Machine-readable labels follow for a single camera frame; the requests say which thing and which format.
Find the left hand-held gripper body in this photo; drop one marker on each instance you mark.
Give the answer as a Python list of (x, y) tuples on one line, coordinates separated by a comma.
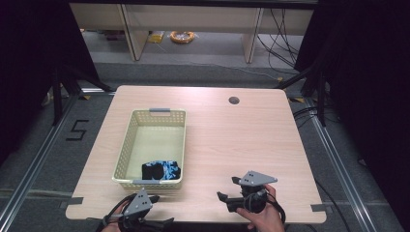
[(138, 204)]

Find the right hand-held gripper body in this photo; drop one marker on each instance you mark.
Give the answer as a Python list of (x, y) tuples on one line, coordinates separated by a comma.
[(253, 199)]

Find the black fingerless glove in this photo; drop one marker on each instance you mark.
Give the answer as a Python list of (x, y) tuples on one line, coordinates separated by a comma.
[(151, 171)]

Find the blue and black patterned glove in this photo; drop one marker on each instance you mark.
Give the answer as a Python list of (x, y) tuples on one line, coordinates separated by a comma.
[(170, 170)]

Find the pale yellow plastic basket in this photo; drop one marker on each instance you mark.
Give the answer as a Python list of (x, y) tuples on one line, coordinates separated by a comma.
[(154, 145)]

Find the person's right hand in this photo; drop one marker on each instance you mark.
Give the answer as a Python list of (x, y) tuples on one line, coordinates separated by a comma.
[(264, 220)]

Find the person's left hand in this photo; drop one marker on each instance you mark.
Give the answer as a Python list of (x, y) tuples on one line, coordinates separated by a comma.
[(111, 227)]

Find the grey tape strip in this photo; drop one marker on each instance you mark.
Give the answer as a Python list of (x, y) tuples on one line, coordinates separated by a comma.
[(318, 208), (75, 201)]

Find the grey round table grommet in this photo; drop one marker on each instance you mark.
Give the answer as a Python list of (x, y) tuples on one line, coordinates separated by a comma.
[(234, 100)]

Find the yellow black hazard tape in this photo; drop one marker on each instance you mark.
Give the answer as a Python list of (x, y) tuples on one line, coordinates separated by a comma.
[(85, 97), (297, 100)]

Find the black metal stand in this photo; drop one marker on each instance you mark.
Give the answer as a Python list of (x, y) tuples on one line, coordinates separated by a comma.
[(320, 96), (58, 96)]

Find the black curtain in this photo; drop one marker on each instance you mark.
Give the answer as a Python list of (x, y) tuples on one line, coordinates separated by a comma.
[(29, 64), (370, 96)]

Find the yellow packet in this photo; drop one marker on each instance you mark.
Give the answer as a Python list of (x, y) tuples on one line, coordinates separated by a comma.
[(156, 37)]

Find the light wooden office desk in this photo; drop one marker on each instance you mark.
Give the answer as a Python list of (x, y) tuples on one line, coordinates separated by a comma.
[(193, 19)]

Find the aluminium floor rail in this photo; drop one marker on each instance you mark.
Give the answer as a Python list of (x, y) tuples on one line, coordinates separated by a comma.
[(338, 167), (35, 164)]

